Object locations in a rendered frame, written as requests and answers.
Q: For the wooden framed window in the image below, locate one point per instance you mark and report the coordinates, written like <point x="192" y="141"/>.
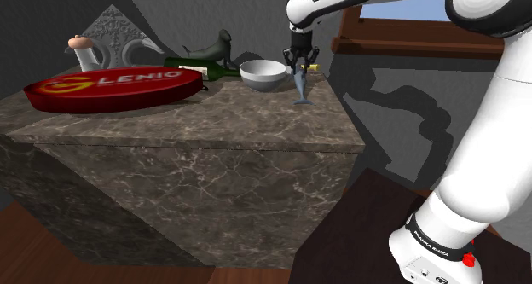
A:
<point x="415" y="35"/>

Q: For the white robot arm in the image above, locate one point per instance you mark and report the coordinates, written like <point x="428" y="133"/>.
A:
<point x="490" y="150"/>

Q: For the dark robot stand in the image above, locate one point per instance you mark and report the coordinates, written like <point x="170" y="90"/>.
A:
<point x="345" y="233"/>

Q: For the white teapot with peach lid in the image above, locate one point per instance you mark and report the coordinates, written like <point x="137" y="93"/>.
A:
<point x="86" y="56"/>

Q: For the small yellow object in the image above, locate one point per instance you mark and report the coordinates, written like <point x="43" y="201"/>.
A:
<point x="314" y="67"/>

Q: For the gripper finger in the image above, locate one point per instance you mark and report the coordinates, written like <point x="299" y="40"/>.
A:
<point x="312" y="57"/>
<point x="289" y="57"/>

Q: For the grey ornate triangular ornament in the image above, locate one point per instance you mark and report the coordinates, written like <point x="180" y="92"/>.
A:
<point x="114" y="29"/>

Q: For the white bowl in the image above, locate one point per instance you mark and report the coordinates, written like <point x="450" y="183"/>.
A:
<point x="262" y="77"/>

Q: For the green glass bottle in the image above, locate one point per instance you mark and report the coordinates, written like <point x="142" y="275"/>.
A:
<point x="195" y="66"/>

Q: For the blue-grey fish figure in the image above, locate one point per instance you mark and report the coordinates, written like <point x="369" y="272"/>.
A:
<point x="301" y="85"/>

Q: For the red round tray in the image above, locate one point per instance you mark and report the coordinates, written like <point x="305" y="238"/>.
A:
<point x="112" y="90"/>

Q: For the brown marble counter block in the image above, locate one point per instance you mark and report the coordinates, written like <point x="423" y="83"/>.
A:
<point x="199" y="183"/>

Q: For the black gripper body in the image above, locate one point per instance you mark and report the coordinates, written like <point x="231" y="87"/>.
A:
<point x="301" y="41"/>

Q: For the dark green seal figure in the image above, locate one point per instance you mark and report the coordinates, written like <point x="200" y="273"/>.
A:
<point x="214" y="50"/>

